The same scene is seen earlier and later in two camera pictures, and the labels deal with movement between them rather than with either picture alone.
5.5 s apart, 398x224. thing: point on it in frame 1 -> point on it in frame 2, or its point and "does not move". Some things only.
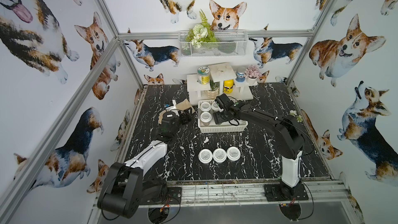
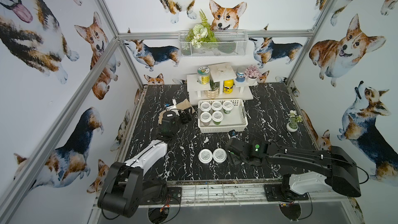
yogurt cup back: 205,107 does not move
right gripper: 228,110 -> 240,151
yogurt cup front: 219,155 does not move
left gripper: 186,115 does not move
